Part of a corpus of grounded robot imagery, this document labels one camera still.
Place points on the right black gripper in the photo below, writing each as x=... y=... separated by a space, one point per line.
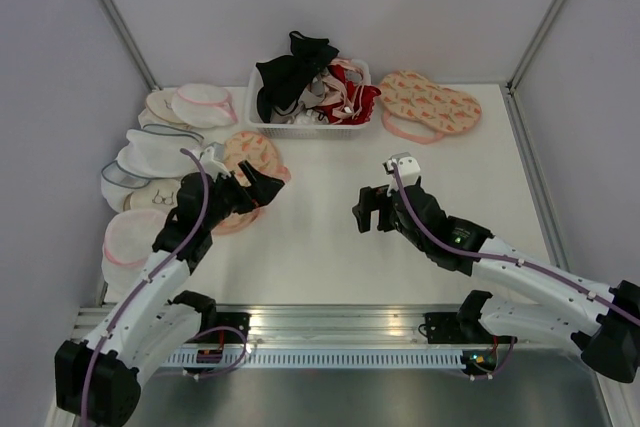
x=368 y=199

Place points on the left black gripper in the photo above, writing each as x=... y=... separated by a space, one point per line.
x=262 y=190

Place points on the black bra from bag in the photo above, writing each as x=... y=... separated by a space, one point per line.
x=284 y=78

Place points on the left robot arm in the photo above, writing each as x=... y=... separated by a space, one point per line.
x=100 y=377

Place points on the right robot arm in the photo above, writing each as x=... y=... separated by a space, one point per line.
x=597 y=321

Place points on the red bra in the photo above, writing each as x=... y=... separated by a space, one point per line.
x=357 y=99

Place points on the pink trimmed white mesh bag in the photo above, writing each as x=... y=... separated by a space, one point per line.
x=204 y=106

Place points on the beige bag with bra print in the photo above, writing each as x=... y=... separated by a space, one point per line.
x=159 y=194

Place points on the taupe bra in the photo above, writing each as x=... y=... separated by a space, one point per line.
x=311 y=97

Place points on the large white mesh bag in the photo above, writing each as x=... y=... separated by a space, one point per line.
x=158 y=155

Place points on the pink bra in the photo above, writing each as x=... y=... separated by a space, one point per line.
x=340 y=92

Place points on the cream round laundry bag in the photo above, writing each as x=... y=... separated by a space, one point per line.
x=158 y=110

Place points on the front pink trimmed mesh bag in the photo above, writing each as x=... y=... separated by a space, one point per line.
x=127 y=244

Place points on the blue trimmed mesh bag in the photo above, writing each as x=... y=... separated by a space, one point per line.
x=117 y=184

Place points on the white plastic basket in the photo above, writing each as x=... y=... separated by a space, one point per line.
x=291 y=131

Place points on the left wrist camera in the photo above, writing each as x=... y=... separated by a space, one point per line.
x=211 y=158

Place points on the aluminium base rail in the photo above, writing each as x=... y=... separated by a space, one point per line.
x=305 y=273

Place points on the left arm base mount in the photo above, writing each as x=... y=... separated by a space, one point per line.
x=235 y=319

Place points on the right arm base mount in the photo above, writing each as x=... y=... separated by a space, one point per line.
x=450 y=328

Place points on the white slotted cable duct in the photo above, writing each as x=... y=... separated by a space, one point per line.
x=263 y=358

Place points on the left aluminium frame post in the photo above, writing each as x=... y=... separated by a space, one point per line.
x=123 y=33

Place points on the aluminium frame post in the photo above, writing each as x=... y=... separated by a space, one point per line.
x=542 y=31
x=123 y=33

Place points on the right aluminium frame post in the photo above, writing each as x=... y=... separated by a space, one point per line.
x=542 y=31

